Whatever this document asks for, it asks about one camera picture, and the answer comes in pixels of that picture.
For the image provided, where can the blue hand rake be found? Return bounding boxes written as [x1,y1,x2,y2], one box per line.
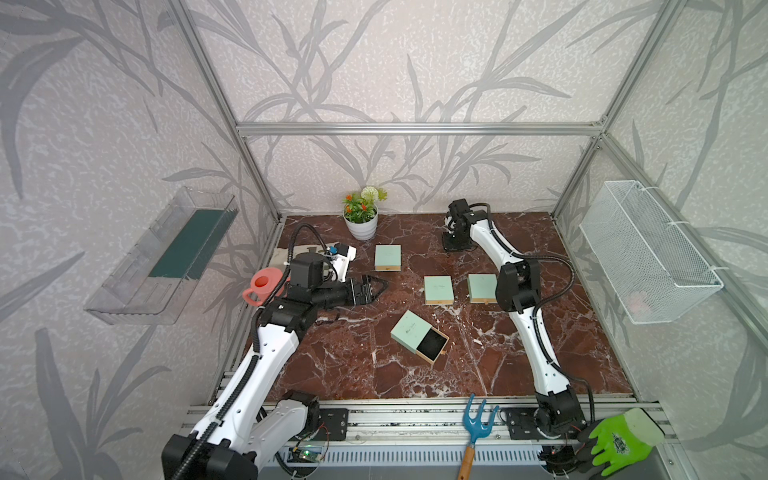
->
[458,394,500,480]

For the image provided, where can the green work glove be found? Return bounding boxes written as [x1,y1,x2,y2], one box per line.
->
[576,408,665,479]

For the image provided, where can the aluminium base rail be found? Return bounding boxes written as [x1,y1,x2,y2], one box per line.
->
[173,398,685,466]

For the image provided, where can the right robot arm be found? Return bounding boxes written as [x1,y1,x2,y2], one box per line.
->
[442,199,586,438]

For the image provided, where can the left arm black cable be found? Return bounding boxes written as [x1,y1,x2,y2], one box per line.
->
[170,223,331,480]

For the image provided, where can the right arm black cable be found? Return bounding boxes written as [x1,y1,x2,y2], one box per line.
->
[467,202,596,421]

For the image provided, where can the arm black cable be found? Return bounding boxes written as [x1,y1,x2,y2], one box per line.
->
[170,223,331,480]
[467,202,596,421]

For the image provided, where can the pink watering can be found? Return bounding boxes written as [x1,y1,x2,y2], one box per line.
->
[242,267,283,307]

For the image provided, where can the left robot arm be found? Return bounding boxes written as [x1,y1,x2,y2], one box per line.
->
[161,244,379,479]

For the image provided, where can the white wire mesh basket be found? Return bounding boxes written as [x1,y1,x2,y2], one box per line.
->
[580,180,724,325]

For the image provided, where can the beige gardening gloves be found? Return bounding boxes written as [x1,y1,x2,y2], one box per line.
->
[268,242,337,271]

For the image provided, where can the mint drawer jewelry box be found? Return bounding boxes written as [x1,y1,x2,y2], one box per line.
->
[424,275,454,305]

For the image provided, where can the clear plastic wall shelf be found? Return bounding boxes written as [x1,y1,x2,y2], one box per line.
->
[84,187,239,325]

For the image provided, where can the potted plant white pot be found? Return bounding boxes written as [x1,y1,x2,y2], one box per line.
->
[343,186,388,241]

